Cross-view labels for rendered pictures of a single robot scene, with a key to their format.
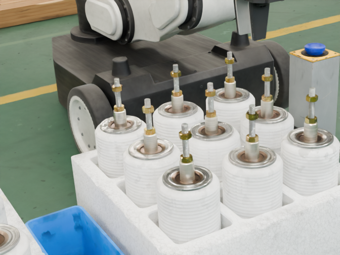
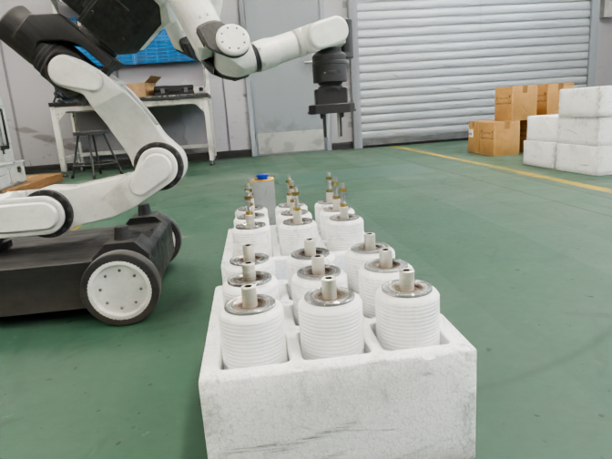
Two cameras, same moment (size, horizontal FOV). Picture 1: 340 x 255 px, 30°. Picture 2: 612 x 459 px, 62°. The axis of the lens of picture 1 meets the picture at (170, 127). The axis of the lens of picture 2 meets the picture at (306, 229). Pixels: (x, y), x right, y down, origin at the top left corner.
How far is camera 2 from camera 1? 1.27 m
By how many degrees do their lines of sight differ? 64
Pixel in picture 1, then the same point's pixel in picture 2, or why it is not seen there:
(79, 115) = (102, 285)
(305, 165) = not seen: hidden behind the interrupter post
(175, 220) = (358, 238)
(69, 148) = (80, 331)
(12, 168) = (68, 358)
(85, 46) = not seen: outside the picture
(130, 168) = (305, 231)
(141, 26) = (86, 209)
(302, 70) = (265, 188)
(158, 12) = (142, 180)
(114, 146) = (266, 235)
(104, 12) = (38, 209)
